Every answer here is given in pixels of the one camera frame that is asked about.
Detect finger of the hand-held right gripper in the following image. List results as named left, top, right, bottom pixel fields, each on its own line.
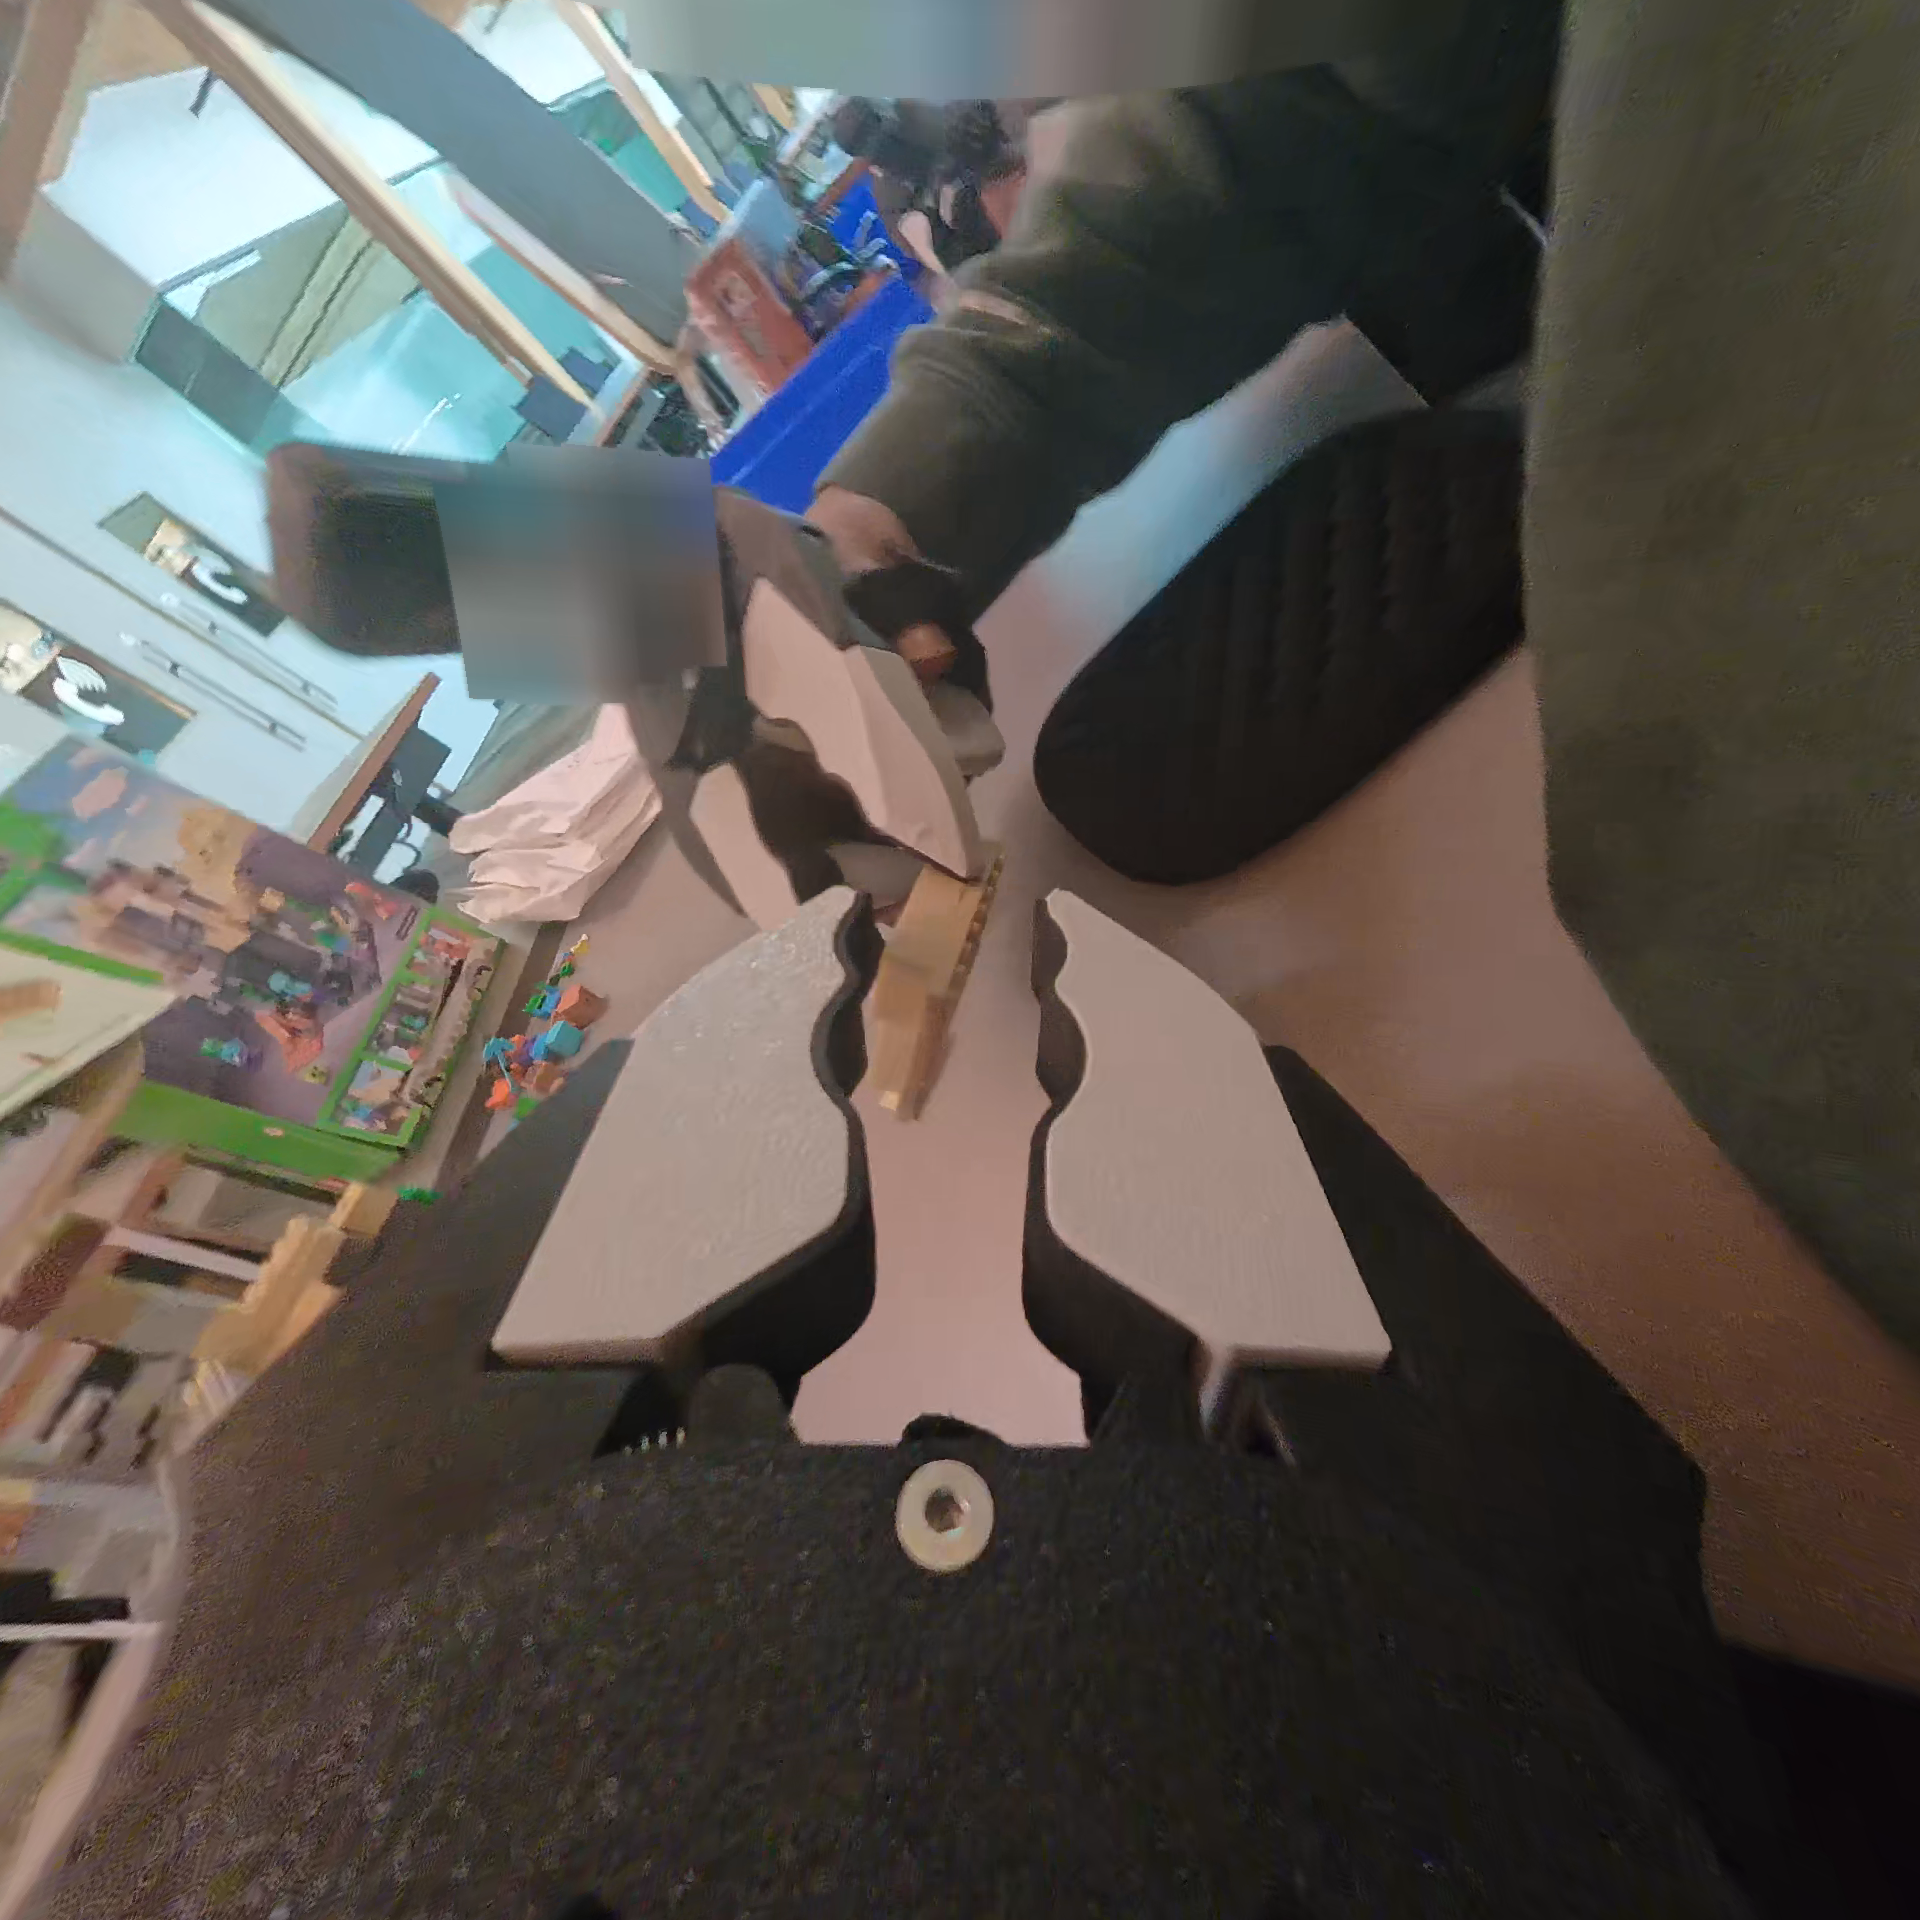
left=744, top=576, right=991, bottom=883
left=681, top=750, right=909, bottom=925

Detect person's dark green hoodie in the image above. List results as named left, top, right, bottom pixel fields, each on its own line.
left=1522, top=0, right=1920, bottom=1360

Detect tan two-by-four brick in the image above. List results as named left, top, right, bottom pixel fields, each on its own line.
left=897, top=871, right=973, bottom=992

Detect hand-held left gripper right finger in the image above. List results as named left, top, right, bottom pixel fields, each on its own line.
left=1025, top=888, right=1397, bottom=1421

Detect pile of white paper bags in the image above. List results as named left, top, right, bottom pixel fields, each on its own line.
left=449, top=736, right=669, bottom=929

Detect grey desk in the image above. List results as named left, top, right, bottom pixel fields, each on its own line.
left=435, top=323, right=1920, bottom=1697

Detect dark wall poster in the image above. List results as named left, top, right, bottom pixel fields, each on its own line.
left=0, top=599, right=196, bottom=760
left=96, top=497, right=288, bottom=640

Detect black quilted seat cushion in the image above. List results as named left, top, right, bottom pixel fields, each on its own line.
left=1031, top=405, right=1530, bottom=888

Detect large tan brick plate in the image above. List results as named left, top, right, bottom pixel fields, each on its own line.
left=884, top=853, right=1003, bottom=1125

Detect green toy set box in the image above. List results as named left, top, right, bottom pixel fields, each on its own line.
left=0, top=733, right=505, bottom=1191

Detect wooden table black legs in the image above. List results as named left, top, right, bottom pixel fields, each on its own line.
left=293, top=672, right=467, bottom=881

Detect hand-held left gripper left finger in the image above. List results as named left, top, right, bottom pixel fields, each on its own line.
left=490, top=885, right=881, bottom=1405

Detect open instruction booklet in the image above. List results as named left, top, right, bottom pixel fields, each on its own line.
left=0, top=938, right=183, bottom=1121

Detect pile of colourful toy figures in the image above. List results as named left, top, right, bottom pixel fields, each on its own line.
left=479, top=930, right=608, bottom=1127

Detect person's right hand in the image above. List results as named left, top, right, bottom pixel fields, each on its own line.
left=807, top=487, right=965, bottom=681

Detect red cardboard box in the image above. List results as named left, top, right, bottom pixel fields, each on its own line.
left=689, top=240, right=811, bottom=405

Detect grey green brick-built model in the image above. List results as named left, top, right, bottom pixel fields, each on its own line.
left=0, top=1049, right=404, bottom=1894

